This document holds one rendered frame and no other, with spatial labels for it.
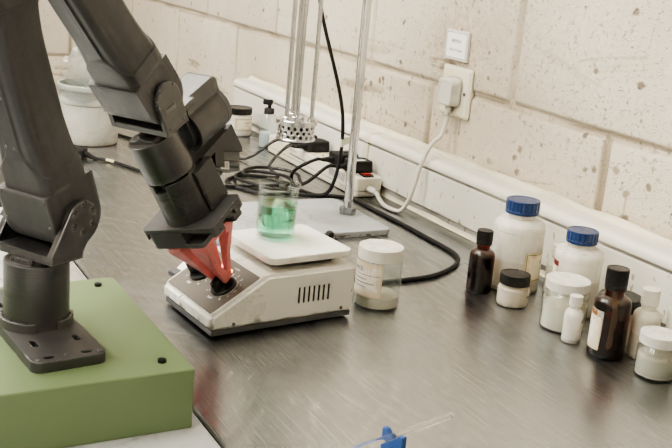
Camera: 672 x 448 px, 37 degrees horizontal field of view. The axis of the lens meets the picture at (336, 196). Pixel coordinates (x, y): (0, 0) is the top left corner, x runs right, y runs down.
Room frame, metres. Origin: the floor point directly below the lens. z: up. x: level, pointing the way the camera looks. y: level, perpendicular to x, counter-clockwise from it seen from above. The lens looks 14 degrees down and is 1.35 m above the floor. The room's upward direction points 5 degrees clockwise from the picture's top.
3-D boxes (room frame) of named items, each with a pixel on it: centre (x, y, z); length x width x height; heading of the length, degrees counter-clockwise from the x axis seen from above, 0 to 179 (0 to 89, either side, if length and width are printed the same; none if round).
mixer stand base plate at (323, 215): (1.57, 0.08, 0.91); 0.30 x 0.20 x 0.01; 120
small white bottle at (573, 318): (1.16, -0.31, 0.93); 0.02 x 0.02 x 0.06
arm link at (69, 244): (0.92, 0.28, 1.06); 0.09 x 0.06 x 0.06; 60
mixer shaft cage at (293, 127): (1.58, 0.07, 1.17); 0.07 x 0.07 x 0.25
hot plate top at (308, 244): (1.19, 0.05, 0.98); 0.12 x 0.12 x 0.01; 35
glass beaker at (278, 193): (1.20, 0.07, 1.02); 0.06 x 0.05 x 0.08; 58
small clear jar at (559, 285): (1.21, -0.30, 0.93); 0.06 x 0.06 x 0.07
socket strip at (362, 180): (1.97, 0.04, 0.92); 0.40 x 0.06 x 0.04; 30
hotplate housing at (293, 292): (1.18, 0.08, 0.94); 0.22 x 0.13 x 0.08; 125
